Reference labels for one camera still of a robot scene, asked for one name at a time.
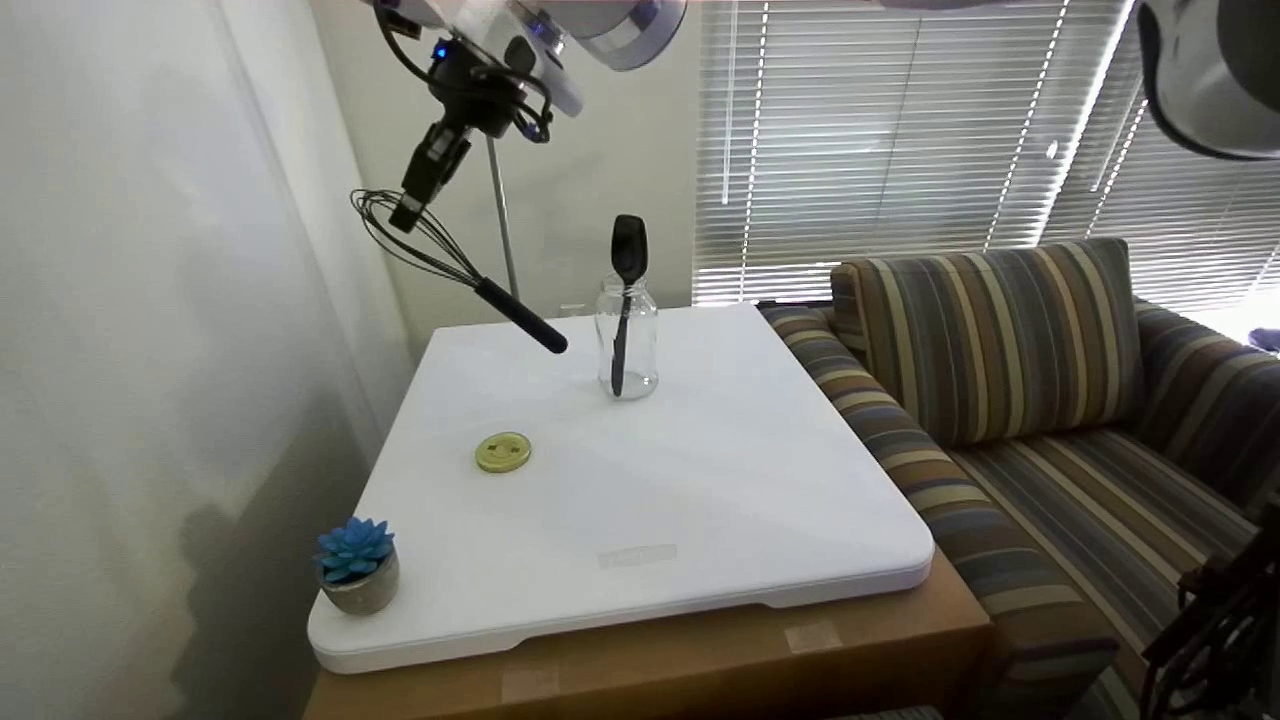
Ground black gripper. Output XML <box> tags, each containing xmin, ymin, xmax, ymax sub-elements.
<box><xmin>393</xmin><ymin>38</ymin><xmax>554</xmax><ymax>231</ymax></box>

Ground black wire whisk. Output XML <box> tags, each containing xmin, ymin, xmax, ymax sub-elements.
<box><xmin>349</xmin><ymin>188</ymin><xmax>568</xmax><ymax>352</ymax></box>

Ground dark blue spatula spoon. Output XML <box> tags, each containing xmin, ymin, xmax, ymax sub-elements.
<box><xmin>613</xmin><ymin>216</ymin><xmax>647</xmax><ymax>391</ymax></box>

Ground clear glass jar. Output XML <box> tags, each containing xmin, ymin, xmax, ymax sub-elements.
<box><xmin>595</xmin><ymin>280</ymin><xmax>661</xmax><ymax>400</ymax></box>

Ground yellow jar lid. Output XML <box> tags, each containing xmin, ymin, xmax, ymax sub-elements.
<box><xmin>475</xmin><ymin>431</ymin><xmax>531</xmax><ymax>476</ymax></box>

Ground white corner pipe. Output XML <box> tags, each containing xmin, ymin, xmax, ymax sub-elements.
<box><xmin>485</xmin><ymin>137</ymin><xmax>523</xmax><ymax>301</ymax></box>

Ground white window blinds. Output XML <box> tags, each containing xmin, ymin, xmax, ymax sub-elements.
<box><xmin>691</xmin><ymin>0</ymin><xmax>1280</xmax><ymax>336</ymax></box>

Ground blue spiky ball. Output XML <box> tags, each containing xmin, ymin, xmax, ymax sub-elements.
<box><xmin>317</xmin><ymin>518</ymin><xmax>399</xmax><ymax>614</ymax></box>

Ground striped armchair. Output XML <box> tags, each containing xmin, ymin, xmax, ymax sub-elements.
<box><xmin>760</xmin><ymin>235</ymin><xmax>1280</xmax><ymax>720</ymax></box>

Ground black metal rack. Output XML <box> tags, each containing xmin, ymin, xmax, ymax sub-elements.
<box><xmin>1141</xmin><ymin>506</ymin><xmax>1280</xmax><ymax>720</ymax></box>

